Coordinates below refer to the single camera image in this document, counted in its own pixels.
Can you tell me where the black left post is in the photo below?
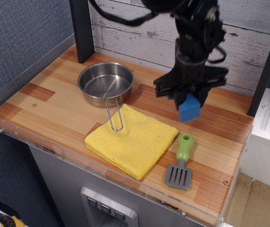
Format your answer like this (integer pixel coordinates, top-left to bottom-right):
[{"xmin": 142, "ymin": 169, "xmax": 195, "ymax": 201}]
[{"xmin": 69, "ymin": 0, "xmax": 95, "ymax": 63}]

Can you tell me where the silver dispenser panel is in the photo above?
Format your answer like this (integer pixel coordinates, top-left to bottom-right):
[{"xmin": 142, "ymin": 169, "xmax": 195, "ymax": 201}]
[{"xmin": 80, "ymin": 186, "xmax": 139, "ymax": 227}]

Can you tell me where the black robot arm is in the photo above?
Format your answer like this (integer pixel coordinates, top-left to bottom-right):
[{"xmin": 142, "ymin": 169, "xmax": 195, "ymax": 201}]
[{"xmin": 90, "ymin": 0, "xmax": 228, "ymax": 109}]

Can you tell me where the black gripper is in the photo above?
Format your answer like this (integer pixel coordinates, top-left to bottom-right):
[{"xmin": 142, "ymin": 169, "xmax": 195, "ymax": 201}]
[{"xmin": 154, "ymin": 58, "xmax": 228, "ymax": 110}]

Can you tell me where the blue arch block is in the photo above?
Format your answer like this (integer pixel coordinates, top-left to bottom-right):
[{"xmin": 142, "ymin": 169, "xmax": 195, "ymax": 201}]
[{"xmin": 177, "ymin": 94, "xmax": 201, "ymax": 122}]

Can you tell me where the yellow cloth scrap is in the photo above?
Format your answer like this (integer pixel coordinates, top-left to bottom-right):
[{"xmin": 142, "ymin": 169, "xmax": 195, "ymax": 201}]
[{"xmin": 11, "ymin": 216, "xmax": 26, "ymax": 227}]

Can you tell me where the white ridged side cabinet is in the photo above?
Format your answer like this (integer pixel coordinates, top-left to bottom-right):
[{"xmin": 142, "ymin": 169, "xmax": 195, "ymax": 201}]
[{"xmin": 239, "ymin": 88, "xmax": 270, "ymax": 186}]

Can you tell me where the steel pot with wire handle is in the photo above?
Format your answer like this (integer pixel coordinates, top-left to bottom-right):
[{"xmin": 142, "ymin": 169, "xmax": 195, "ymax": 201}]
[{"xmin": 78, "ymin": 62, "xmax": 134, "ymax": 131}]

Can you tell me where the green handled grey spatula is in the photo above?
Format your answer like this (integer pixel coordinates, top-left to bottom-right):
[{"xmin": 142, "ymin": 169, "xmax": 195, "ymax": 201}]
[{"xmin": 165, "ymin": 134, "xmax": 194, "ymax": 189}]

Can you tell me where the clear acrylic guard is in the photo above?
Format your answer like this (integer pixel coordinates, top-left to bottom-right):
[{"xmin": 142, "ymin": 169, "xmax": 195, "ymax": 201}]
[{"xmin": 0, "ymin": 26, "xmax": 259, "ymax": 227}]

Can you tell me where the yellow folded cloth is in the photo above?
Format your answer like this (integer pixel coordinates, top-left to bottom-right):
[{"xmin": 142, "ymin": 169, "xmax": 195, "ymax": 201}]
[{"xmin": 85, "ymin": 105, "xmax": 178, "ymax": 180}]

